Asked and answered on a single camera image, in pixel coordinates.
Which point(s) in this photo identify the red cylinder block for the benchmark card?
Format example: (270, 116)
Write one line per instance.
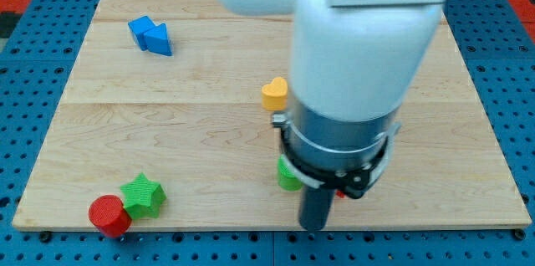
(108, 215)

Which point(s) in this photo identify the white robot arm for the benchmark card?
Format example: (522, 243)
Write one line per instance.
(352, 63)

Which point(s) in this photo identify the wooden board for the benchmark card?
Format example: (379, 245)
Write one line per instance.
(193, 122)

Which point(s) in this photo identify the yellow heart block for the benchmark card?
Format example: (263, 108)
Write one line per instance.
(275, 94)

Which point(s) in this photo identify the green cylinder block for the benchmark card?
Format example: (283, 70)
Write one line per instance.
(286, 180)

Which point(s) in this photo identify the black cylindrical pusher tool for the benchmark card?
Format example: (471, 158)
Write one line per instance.
(315, 204)

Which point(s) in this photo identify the blue triangle block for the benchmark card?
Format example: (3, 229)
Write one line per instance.
(157, 40)

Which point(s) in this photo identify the green star block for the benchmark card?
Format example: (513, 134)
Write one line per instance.
(143, 197)

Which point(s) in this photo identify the blue cube block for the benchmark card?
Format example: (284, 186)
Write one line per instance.
(137, 29)

